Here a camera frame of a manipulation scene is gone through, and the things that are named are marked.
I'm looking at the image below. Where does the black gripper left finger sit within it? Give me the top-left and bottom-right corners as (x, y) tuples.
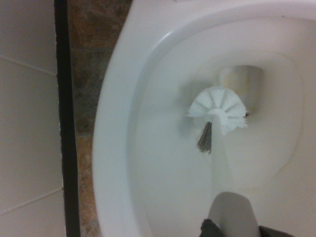
(199, 218), (223, 237)

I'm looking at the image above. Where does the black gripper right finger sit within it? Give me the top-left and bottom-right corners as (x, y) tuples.
(258, 225), (297, 237)

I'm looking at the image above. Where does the white toilet brush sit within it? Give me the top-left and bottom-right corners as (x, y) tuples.
(185, 85), (262, 237)

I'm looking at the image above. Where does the white toilet bowl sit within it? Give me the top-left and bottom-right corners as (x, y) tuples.
(93, 0), (316, 237)

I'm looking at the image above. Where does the black baseboard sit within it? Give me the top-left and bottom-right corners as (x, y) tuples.
(53, 0), (82, 237)

